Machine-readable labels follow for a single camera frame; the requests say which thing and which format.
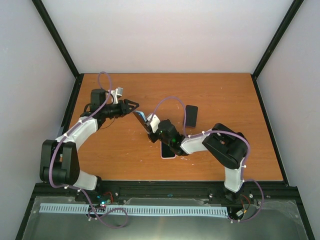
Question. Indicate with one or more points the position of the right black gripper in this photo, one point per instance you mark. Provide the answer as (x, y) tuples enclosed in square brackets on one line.
[(152, 139)]

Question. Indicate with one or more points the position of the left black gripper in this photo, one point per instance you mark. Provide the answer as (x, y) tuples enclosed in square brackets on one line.
[(126, 111)]

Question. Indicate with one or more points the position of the blue smartphone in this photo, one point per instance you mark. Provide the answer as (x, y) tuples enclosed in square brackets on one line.
[(144, 124)]

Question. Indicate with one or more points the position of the light blue phone case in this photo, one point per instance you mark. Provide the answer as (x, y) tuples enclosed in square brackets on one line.
[(142, 115)]

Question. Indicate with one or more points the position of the black smartphone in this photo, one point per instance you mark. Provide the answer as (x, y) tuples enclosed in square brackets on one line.
[(167, 151)]

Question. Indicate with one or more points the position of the pink phone case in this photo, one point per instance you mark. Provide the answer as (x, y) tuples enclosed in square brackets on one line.
[(167, 157)]

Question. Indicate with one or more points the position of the maroon smartphone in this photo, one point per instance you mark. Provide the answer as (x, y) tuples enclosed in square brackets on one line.
[(191, 116)]

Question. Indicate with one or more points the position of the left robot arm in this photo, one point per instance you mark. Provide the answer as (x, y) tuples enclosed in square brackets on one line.
[(59, 162)]

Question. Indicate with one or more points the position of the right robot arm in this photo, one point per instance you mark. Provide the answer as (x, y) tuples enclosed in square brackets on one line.
[(229, 148)]

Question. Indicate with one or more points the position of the small electronics board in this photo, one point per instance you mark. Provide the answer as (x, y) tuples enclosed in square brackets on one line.
[(105, 200)]

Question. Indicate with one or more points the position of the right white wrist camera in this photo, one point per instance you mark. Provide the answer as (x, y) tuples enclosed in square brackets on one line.
[(152, 122)]

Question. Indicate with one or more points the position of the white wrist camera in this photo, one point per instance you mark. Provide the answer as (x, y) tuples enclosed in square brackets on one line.
[(116, 94), (152, 122)]

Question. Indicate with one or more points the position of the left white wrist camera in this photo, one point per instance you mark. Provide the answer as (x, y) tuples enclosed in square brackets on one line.
[(116, 94)]

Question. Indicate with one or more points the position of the black aluminium frame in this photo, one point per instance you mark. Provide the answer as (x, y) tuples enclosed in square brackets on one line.
[(279, 189)]

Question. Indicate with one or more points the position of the light blue cable duct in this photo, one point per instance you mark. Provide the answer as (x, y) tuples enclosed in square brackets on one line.
[(140, 210)]

